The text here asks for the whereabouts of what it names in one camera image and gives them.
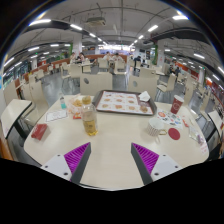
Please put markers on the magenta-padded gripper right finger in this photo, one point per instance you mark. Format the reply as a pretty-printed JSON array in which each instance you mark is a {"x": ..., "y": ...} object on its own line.
[{"x": 146, "y": 159}]

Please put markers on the ceiling lights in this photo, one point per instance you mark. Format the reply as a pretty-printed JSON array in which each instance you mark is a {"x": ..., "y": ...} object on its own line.
[{"x": 180, "y": 17}]

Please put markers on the clear plastic pouch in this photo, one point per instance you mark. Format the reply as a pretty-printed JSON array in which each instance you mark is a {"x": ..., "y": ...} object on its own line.
[{"x": 195, "y": 133}]

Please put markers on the flat round red coaster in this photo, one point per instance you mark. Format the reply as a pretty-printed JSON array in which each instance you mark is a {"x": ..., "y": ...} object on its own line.
[{"x": 174, "y": 134}]

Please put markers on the colourful printed flyer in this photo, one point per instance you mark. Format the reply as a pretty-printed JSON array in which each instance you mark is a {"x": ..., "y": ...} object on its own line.
[{"x": 168, "y": 117}]

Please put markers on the small red sauce packet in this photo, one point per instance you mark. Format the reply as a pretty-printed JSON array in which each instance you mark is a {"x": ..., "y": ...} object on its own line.
[
  {"x": 185, "y": 122},
  {"x": 77, "y": 115}
]

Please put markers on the white neighbouring table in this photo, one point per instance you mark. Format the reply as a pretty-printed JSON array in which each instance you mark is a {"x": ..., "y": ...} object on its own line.
[
  {"x": 15, "y": 115},
  {"x": 216, "y": 120}
]

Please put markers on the red paper cup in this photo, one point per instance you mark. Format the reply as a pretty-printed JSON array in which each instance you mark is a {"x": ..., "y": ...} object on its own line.
[{"x": 176, "y": 105}]

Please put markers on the red box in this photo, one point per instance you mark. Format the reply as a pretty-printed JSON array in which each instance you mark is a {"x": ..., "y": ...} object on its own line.
[{"x": 39, "y": 131}]

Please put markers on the beige chair with round hole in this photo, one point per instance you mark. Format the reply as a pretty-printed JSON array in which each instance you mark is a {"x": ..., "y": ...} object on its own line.
[
  {"x": 143, "y": 87},
  {"x": 96, "y": 84}
]

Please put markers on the clear tea bottle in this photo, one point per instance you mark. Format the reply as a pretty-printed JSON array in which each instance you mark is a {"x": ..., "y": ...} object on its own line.
[{"x": 89, "y": 120}]

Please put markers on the beige canteen chairs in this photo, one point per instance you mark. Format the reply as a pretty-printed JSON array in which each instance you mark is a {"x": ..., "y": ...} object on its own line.
[{"x": 168, "y": 85}]

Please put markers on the ceiling air conditioner unit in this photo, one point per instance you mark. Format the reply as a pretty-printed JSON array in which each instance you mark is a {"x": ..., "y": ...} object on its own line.
[{"x": 95, "y": 21}]

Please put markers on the white paper receipt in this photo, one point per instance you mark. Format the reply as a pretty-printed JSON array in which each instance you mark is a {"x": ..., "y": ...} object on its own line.
[{"x": 56, "y": 115}]

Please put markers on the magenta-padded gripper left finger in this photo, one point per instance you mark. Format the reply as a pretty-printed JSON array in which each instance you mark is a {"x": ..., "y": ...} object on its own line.
[{"x": 76, "y": 159}]

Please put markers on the dark food tray, paper liner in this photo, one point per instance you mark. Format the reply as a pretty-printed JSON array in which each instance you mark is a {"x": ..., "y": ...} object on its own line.
[{"x": 120, "y": 101}]

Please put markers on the small teal bottle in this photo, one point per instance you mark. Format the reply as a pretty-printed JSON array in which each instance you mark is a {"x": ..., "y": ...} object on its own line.
[{"x": 62, "y": 104}]

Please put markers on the person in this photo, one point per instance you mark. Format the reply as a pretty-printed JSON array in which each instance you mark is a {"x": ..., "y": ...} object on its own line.
[
  {"x": 171, "y": 68},
  {"x": 81, "y": 57},
  {"x": 107, "y": 56},
  {"x": 116, "y": 57},
  {"x": 137, "y": 60}
]

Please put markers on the clear plastic food bag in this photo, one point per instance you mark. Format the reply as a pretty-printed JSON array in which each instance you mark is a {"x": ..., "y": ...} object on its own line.
[{"x": 76, "y": 104}]

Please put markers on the white paper napkin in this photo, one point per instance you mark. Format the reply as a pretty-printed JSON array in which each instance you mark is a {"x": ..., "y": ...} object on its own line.
[{"x": 144, "y": 96}]

